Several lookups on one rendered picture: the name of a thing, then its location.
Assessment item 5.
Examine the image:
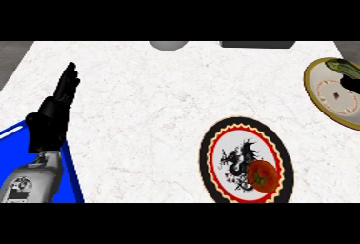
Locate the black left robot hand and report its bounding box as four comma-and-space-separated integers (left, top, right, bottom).
24, 61, 81, 154

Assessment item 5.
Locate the dark grey appliance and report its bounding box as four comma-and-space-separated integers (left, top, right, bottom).
220, 40, 297, 50

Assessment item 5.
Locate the gold-rimmed white plate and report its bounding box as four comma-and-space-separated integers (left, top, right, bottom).
302, 56, 360, 132

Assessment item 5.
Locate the grey bowl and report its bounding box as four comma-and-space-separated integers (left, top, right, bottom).
148, 40, 192, 52

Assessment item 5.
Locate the green squash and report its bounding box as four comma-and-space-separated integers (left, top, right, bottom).
323, 58, 360, 81

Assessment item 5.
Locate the red tomato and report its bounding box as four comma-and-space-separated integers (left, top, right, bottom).
246, 159, 282, 193

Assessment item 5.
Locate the black-rimmed dragon print plate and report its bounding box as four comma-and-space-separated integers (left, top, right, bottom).
198, 116, 295, 204

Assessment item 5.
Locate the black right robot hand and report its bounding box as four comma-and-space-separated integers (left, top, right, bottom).
339, 74, 360, 95

